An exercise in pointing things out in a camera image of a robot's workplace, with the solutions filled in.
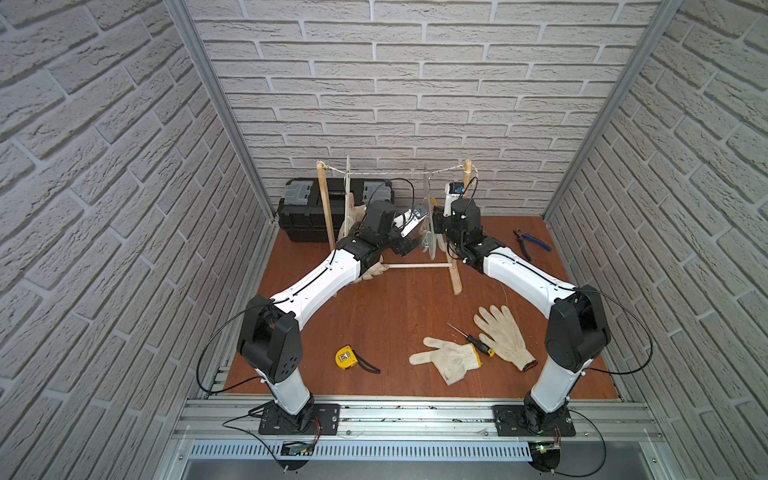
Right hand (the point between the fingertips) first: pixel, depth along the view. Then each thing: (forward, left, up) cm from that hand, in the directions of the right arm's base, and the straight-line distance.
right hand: (439, 205), depth 87 cm
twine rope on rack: (+27, +10, -8) cm, 30 cm away
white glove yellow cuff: (-18, +3, +5) cm, 19 cm away
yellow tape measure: (-35, +29, -23) cm, 51 cm away
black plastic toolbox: (+9, +44, -9) cm, 46 cm away
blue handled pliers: (+7, -37, -27) cm, 46 cm away
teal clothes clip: (-12, +5, -1) cm, 13 cm away
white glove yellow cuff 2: (-37, 0, -26) cm, 45 cm away
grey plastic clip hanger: (-11, +4, 0) cm, 12 cm away
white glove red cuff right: (-32, -19, -27) cm, 46 cm away
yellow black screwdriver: (-33, -8, -25) cm, 42 cm away
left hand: (-6, +8, +1) cm, 10 cm away
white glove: (-11, +20, -16) cm, 28 cm away
